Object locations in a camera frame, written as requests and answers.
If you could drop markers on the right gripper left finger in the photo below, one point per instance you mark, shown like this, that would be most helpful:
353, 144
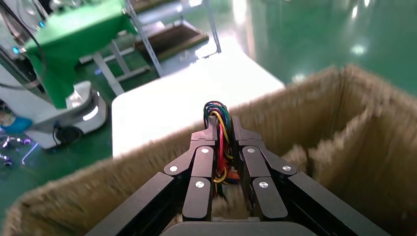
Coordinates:
202, 163

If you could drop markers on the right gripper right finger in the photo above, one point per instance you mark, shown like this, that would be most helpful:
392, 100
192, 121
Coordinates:
257, 166

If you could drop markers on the brown divided cardboard box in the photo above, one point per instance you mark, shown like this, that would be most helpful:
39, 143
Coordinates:
342, 107

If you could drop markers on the brown rack tray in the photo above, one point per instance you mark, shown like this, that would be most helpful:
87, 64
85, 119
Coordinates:
169, 40

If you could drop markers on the white mobile robot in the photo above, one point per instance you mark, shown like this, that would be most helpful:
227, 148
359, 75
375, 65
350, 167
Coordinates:
83, 97

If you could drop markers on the green cloth covered table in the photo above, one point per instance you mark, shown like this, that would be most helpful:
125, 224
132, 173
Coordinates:
75, 32

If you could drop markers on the blue plastic object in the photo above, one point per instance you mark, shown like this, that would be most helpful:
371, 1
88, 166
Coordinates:
18, 125

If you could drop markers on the metal rack frame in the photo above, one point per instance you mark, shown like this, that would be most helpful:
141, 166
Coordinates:
145, 40

